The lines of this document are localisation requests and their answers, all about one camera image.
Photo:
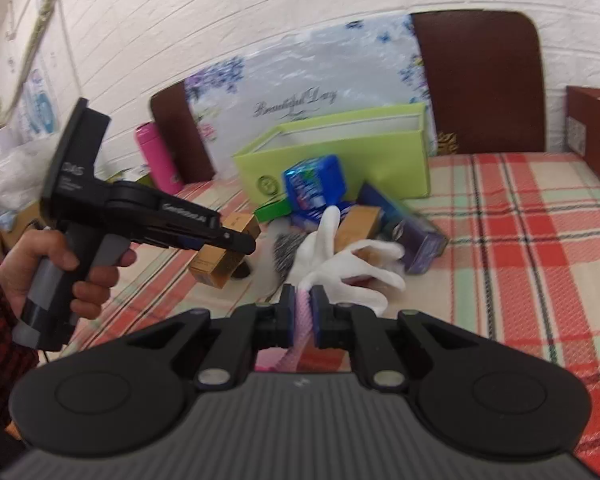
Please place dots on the blue printed packet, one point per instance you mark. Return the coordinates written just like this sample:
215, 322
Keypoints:
305, 220

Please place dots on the purple box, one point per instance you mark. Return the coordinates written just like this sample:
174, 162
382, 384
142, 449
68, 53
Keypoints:
420, 245

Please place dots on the black tape roll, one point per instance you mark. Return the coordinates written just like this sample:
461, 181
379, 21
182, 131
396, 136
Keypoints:
240, 274

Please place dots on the person's left hand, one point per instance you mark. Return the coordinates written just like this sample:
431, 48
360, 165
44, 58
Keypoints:
25, 265

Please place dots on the plain cardboard box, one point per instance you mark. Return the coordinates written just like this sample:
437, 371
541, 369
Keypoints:
17, 230

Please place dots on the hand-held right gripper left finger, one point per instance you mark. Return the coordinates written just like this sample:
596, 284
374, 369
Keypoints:
288, 316

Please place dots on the grey striped cloth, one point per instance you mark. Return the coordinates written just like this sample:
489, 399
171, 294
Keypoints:
285, 252

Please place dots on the person's left forearm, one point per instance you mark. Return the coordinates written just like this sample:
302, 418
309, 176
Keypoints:
0, 350

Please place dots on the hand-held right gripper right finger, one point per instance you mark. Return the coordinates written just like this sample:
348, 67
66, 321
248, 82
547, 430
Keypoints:
319, 320

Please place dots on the plaid cloth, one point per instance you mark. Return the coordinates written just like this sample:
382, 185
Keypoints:
505, 235

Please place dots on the small green carton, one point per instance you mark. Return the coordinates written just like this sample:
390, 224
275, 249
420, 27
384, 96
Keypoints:
270, 211

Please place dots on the brown cardboard box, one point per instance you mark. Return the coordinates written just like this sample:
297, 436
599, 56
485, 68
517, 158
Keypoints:
590, 130

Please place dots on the pink bottle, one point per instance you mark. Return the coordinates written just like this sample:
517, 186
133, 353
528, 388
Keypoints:
155, 160

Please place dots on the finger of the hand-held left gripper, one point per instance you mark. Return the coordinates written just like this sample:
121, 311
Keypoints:
235, 244

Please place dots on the tan carton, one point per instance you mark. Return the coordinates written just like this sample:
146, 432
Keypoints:
215, 265
360, 225

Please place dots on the light green storage box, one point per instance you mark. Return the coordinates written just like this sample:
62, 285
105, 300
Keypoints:
380, 160

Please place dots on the wall poster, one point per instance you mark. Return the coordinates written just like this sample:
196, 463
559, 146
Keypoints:
40, 105

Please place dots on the blue shiny packet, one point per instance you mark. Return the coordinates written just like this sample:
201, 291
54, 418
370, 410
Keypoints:
315, 180

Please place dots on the white glove pink cuff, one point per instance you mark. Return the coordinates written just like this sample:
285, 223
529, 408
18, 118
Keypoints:
350, 267

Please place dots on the light green container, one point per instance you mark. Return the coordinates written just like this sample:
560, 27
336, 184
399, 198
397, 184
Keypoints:
129, 176

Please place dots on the floral plastic bag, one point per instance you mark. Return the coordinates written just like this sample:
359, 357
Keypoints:
305, 75

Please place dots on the brown wooden headboard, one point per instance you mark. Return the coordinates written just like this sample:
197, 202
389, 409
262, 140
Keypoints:
480, 85

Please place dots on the white plastic bag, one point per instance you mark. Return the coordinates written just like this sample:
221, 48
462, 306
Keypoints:
15, 175

